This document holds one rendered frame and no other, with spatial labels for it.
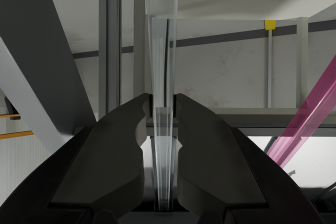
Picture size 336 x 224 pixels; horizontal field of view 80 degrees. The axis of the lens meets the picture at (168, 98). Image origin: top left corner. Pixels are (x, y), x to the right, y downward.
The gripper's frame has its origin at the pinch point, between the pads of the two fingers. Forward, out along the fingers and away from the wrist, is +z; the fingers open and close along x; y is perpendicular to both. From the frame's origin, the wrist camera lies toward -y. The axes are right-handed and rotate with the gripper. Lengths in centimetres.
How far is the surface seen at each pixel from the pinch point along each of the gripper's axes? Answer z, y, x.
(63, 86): 3.2, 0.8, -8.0
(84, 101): 6.2, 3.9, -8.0
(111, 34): 31.9, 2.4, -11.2
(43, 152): 369, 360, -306
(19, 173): 379, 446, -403
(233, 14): 76, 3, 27
